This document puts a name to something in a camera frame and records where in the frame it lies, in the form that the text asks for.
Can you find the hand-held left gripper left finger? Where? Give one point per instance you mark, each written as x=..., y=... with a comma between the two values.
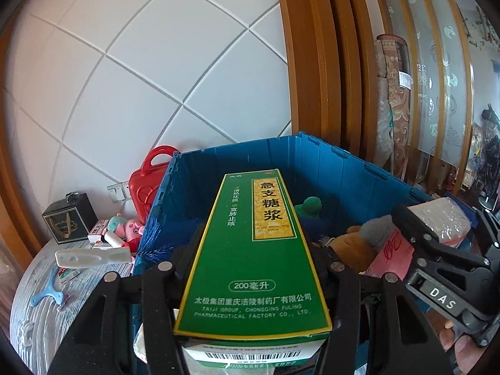
x=182, y=258

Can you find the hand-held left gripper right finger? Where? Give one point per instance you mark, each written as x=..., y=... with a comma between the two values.
x=329, y=266

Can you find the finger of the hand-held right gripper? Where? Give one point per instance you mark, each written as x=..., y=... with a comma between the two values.
x=490, y=228
x=414, y=222

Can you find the clear plastic packet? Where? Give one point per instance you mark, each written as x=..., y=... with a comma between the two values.
x=449, y=215

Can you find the green medicine box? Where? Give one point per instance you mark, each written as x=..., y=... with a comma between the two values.
x=250, y=261

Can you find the white cylindrical bottle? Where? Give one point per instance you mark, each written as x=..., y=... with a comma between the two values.
x=112, y=239

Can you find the blue plastic storage crate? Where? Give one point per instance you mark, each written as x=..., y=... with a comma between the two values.
x=332, y=175

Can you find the grey striped desktop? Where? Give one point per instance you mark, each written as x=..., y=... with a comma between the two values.
x=39, y=332

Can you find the person's right hand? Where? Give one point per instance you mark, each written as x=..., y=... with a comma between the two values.
x=461, y=345

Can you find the brown plush toy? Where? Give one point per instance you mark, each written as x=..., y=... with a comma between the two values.
x=351, y=250

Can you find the pink paper sheet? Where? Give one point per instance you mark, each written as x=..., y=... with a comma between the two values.
x=390, y=254

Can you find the pink pig plush toy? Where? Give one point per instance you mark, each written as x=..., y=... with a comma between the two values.
x=129, y=228

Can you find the green blue plush toy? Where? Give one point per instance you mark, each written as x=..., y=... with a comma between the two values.
x=310, y=205

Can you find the red plastic carry case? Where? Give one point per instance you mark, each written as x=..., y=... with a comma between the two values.
x=144, y=191

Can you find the pink white small box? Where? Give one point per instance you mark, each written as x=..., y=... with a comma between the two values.
x=97, y=227

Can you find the white plastic scraper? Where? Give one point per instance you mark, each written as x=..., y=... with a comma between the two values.
x=86, y=258

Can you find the patterned rolled carpet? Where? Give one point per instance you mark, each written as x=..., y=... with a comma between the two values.
x=395, y=117

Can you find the small red white packet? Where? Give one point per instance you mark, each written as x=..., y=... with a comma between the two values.
x=69, y=275

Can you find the black gift box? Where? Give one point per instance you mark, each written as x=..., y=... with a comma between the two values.
x=74, y=218

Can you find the light blue plastic tool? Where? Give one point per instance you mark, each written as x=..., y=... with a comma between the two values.
x=50, y=290

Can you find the frosted patterned glass panel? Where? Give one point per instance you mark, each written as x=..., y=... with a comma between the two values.
x=441, y=86

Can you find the wooden slat partition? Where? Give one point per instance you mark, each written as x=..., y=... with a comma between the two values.
x=312, y=66

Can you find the white wall switch socket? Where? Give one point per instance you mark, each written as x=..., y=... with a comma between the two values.
x=117, y=191

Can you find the wooden wall trim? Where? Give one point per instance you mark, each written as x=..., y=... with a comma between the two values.
x=15, y=211

